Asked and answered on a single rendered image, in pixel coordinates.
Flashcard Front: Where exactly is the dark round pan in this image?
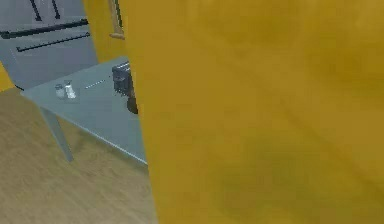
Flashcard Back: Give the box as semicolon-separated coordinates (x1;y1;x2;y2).
126;95;140;116

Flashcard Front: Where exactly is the black toaster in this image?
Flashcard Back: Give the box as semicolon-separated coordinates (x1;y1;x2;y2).
111;61;135;98

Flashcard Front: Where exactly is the grey table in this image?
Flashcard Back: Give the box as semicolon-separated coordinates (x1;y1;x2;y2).
20;55;148;166

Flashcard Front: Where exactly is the silver knife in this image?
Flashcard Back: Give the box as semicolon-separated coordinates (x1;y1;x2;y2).
84;79;106;90

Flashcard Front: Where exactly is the wooden framed picture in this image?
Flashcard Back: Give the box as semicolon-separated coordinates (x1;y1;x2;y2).
107;0;126;41

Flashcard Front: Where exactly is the clear salt shaker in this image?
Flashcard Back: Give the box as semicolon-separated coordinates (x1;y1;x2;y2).
63;79;78;100

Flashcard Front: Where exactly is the clear pepper shaker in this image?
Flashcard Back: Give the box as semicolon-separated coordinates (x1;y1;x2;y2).
54;83;66;100

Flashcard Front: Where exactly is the black fridge handle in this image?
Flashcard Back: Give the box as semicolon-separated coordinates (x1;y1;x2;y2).
49;0;62;20
29;0;44;22
15;31;92;53
0;18;90;40

